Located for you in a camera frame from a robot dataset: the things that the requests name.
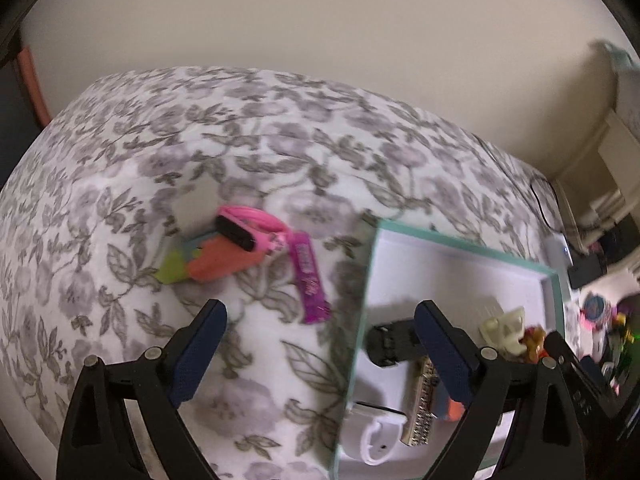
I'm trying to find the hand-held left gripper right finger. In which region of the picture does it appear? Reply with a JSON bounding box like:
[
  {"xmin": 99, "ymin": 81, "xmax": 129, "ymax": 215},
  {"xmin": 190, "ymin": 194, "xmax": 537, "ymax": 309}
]
[{"xmin": 412, "ymin": 299, "xmax": 586, "ymax": 480}]

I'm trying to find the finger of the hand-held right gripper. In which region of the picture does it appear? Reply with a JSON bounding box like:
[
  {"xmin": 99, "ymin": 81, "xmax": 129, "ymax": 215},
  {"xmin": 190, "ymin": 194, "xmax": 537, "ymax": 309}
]
[{"xmin": 542, "ymin": 331, "xmax": 609, "ymax": 411}]

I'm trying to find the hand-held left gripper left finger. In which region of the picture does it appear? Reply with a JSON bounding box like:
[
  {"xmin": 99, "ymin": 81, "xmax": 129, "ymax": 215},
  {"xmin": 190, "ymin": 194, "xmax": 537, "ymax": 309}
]
[{"xmin": 55, "ymin": 299, "xmax": 229, "ymax": 480}]

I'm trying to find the gold patterned item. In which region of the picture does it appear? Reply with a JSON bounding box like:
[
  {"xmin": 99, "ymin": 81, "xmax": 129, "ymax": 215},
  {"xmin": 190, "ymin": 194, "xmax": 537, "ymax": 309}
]
[{"xmin": 400, "ymin": 357, "xmax": 444, "ymax": 446}]

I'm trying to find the cream ribbed plastic block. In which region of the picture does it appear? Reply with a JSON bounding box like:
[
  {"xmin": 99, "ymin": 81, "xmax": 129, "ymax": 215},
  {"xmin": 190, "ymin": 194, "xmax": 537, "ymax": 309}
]
[{"xmin": 479, "ymin": 307, "xmax": 527, "ymax": 359}]

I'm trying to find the white tray teal rim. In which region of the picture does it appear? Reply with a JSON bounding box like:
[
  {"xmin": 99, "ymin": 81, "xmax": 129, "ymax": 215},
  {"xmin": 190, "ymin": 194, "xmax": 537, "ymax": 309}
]
[{"xmin": 331, "ymin": 217, "xmax": 574, "ymax": 480}]

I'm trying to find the colourful small toy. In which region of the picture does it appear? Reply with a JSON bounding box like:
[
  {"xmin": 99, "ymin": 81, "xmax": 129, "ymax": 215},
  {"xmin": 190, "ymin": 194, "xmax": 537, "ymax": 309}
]
[{"xmin": 520, "ymin": 325, "xmax": 551, "ymax": 364}]

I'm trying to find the black toy car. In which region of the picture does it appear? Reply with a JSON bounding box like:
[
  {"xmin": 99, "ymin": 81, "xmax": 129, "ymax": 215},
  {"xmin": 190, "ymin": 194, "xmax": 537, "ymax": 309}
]
[{"xmin": 365, "ymin": 317, "xmax": 426, "ymax": 369}]

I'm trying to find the round blue pink toy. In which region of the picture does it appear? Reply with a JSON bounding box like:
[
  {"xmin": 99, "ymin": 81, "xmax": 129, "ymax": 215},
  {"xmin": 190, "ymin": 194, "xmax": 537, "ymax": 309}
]
[{"xmin": 580, "ymin": 292, "xmax": 616, "ymax": 329}]

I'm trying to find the pile of colourful toys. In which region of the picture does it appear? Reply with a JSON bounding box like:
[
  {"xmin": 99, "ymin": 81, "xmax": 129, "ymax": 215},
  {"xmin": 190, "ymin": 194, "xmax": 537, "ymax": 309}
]
[{"xmin": 600, "ymin": 295, "xmax": 640, "ymax": 396}]

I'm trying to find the black flat device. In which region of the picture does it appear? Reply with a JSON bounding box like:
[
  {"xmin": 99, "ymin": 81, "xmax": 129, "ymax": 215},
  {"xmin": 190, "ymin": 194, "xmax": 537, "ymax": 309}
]
[{"xmin": 567, "ymin": 252, "xmax": 609, "ymax": 291}]

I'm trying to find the salmon toy knife green tip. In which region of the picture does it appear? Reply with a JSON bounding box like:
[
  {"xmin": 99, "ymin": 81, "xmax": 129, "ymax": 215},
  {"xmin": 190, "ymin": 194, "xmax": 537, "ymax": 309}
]
[{"xmin": 155, "ymin": 232, "xmax": 266, "ymax": 285}]

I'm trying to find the white rounded plastic gadget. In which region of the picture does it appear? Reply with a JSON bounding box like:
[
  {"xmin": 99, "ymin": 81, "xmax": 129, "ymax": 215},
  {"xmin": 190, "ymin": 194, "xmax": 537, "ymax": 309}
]
[{"xmin": 342, "ymin": 400, "xmax": 409, "ymax": 465}]

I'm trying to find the white power bank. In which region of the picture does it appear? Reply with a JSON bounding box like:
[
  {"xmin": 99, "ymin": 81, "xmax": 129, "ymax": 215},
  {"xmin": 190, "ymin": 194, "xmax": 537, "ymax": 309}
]
[{"xmin": 545, "ymin": 232, "xmax": 574, "ymax": 269}]

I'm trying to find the purple lighter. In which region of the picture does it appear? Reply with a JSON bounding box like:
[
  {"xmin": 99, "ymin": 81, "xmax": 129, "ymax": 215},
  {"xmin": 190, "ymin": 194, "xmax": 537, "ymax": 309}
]
[{"xmin": 290, "ymin": 231, "xmax": 332, "ymax": 325}]

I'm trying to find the pink smart band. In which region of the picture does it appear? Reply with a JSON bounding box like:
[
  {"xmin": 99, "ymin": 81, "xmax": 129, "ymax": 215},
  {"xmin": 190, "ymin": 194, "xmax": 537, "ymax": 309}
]
[{"xmin": 214, "ymin": 204, "xmax": 294, "ymax": 256}]

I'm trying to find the white shelf unit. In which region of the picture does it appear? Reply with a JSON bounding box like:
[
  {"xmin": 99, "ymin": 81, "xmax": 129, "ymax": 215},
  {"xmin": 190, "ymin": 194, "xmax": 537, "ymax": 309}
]
[{"xmin": 550, "ymin": 39, "xmax": 640, "ymax": 261}]

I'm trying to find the floral blanket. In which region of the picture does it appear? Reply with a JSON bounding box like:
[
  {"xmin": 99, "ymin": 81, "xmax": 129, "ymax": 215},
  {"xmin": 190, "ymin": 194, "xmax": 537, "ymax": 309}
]
[{"xmin": 0, "ymin": 65, "xmax": 576, "ymax": 480}]

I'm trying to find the reddish brown board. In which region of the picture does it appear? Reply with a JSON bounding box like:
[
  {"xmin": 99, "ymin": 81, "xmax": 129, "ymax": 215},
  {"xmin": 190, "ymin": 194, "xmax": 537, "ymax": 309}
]
[{"xmin": 16, "ymin": 45, "xmax": 51, "ymax": 129}]

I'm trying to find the black cable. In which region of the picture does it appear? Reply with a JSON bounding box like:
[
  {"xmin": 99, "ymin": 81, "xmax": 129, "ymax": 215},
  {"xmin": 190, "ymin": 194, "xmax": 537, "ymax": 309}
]
[{"xmin": 529, "ymin": 174, "xmax": 566, "ymax": 234}]

